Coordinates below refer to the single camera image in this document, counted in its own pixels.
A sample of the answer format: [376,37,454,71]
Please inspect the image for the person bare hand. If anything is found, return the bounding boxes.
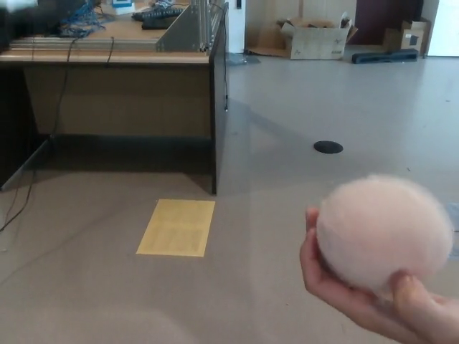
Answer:
[299,206,459,344]

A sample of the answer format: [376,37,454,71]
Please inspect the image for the pink plush dumpling with sunglasses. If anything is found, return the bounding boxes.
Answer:
[316,172,455,298]

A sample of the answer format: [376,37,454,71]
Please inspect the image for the grey tape patch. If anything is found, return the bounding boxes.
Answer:
[444,201,459,259]

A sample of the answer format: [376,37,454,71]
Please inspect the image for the black round floor cover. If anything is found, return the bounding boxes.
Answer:
[313,140,344,154]

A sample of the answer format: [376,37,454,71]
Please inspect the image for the yellow paper sheet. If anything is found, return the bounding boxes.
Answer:
[136,199,217,257]

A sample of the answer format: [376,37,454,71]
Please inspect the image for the long black foam piece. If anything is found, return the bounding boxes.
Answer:
[351,49,420,65]

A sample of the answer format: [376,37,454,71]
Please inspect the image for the large open cardboard box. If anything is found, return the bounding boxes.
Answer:
[276,12,359,61]

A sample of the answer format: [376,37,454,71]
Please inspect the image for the small cardboard box with label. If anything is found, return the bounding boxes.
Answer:
[383,17,431,57]

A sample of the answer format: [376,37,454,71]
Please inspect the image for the flat cardboard sheet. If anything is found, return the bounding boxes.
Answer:
[245,23,293,57]

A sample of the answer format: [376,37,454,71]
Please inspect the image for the white cabinet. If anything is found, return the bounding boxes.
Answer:
[427,0,459,57]

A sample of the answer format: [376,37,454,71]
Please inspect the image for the dark maroon door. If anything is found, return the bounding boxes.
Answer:
[354,0,424,46]

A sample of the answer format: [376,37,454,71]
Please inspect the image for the wooden desk with dark sides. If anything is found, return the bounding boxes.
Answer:
[0,1,230,196]

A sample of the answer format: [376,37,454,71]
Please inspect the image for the black keyboard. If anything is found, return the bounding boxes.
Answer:
[131,6,184,30]

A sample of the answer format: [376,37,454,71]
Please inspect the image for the white box with fiducial marker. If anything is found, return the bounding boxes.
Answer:
[113,0,136,15]

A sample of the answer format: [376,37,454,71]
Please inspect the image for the black monitor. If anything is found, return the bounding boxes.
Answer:
[6,0,87,37]

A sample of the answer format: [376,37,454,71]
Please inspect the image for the thin black cable with plug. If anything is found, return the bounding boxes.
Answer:
[211,2,231,112]

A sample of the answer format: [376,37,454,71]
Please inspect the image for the aluminium profile frame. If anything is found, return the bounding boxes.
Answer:
[9,0,227,53]

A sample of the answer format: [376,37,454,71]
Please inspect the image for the long black hanging cable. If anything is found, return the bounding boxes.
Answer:
[0,37,80,232]

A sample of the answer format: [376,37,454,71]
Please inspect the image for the blue cable bundle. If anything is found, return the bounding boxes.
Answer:
[59,0,108,39]

